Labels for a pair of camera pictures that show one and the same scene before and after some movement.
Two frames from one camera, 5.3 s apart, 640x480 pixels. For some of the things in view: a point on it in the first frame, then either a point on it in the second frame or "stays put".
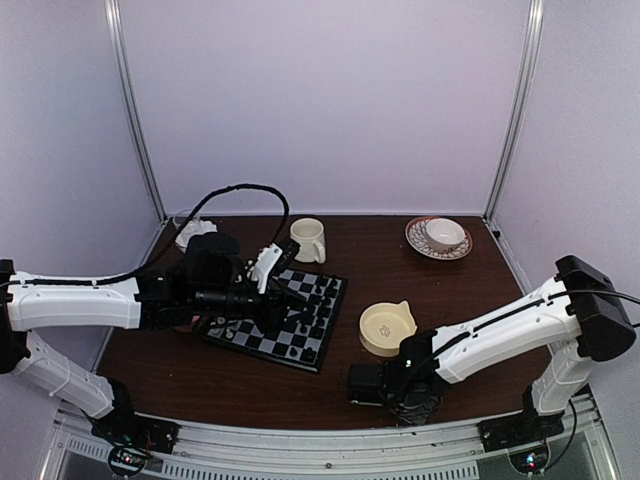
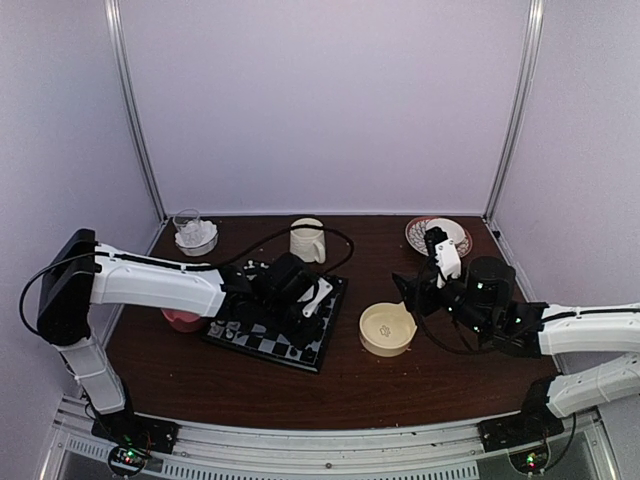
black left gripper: [281, 298] -> [302, 339]
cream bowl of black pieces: [383, 325] stays put
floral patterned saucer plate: [416, 238] stays put
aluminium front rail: [424, 452] stays put
